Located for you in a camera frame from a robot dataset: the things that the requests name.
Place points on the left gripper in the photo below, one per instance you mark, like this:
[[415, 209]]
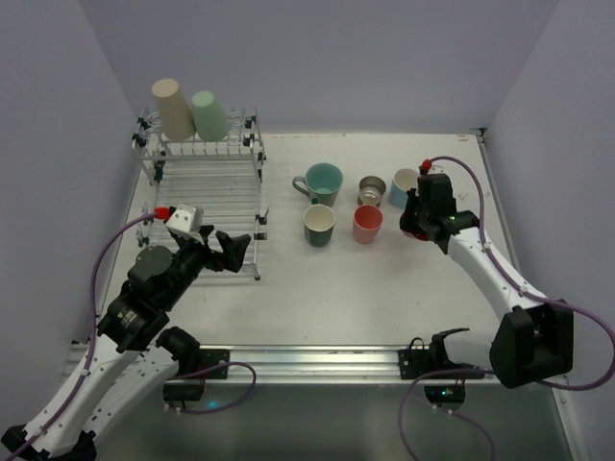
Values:
[[211, 245]]

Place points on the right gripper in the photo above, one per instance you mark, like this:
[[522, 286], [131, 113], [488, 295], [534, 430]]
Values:
[[413, 217]]

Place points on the red mug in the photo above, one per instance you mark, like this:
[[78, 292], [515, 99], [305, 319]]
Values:
[[413, 235]]

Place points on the light blue patterned cup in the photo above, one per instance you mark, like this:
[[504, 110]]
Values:
[[403, 180]]

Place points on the pink tumbler cup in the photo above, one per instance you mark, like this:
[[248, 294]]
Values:
[[367, 224]]

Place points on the dark green mug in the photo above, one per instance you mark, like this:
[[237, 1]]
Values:
[[319, 221]]

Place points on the sage green mug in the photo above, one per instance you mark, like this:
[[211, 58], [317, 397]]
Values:
[[322, 181]]

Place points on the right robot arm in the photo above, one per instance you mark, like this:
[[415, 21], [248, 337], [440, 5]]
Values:
[[534, 340]]

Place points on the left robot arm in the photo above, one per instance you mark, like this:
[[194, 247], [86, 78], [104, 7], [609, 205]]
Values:
[[131, 349]]

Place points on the metal dish rack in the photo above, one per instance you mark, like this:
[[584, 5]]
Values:
[[222, 178]]

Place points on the light green tumbler cup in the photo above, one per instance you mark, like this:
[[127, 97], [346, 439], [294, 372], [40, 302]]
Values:
[[210, 119]]

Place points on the beige tumbler cup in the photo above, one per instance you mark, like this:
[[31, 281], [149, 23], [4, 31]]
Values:
[[174, 111]]

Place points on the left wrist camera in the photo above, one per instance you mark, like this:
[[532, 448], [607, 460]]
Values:
[[185, 221]]

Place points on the aluminium rail frame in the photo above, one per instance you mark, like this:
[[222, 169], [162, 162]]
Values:
[[435, 281]]

